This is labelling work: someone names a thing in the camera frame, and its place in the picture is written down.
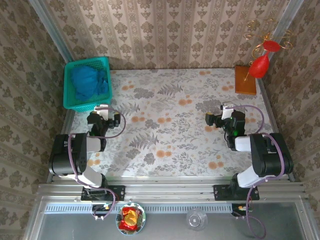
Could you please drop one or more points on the blue t-shirt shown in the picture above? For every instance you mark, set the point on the blue t-shirt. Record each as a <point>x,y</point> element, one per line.
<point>85,80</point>

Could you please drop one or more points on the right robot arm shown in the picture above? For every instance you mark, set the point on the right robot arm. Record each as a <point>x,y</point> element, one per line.
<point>270,155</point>

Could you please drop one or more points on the brown wooden block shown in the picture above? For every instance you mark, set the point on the brown wooden block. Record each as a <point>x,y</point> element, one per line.
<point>246,82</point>

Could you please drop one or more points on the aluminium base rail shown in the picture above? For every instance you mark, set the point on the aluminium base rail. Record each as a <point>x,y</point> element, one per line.
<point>170,192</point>

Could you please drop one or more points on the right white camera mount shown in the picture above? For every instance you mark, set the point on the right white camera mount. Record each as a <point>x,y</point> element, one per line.
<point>227,112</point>

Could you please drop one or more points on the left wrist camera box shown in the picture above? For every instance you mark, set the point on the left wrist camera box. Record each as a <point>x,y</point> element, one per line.
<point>93,118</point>

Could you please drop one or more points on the floral tablecloth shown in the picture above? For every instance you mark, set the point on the floral tablecloth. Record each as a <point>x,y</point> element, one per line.
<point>125,165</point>

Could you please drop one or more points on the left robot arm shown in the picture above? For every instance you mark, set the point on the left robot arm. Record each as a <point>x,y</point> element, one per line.
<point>62,155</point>

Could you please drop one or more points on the teal plastic basket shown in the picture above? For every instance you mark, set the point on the teal plastic basket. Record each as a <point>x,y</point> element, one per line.
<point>100,63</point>

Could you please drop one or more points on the red goblet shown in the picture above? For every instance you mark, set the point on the red goblet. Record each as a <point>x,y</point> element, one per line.
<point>260,66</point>

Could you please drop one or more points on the grey metal shelf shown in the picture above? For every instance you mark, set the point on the grey metal shelf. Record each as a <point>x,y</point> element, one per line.
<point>75,227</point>

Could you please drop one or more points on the aluminium corner post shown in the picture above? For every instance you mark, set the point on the aluminium corner post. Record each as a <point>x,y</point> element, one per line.
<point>288,15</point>
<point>50,27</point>

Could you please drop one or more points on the red yellow snack packet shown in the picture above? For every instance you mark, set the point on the red yellow snack packet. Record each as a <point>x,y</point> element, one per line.
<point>128,220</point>

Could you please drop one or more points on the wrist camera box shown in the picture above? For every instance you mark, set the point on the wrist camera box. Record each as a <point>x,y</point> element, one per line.
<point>239,117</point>
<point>93,118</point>

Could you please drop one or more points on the clear glass cup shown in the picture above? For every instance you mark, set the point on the clear glass cup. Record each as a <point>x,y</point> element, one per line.
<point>196,220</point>

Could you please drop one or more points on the patterned glass plate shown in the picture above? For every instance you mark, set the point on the patterned glass plate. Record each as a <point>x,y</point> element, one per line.
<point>142,215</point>

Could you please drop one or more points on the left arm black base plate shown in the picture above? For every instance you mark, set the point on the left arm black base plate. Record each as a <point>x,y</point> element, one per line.
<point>117,192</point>

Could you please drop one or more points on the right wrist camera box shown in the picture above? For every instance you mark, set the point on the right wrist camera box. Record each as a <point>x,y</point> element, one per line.
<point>239,117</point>

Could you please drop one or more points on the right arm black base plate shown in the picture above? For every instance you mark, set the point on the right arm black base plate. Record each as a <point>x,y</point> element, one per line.
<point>221,192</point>

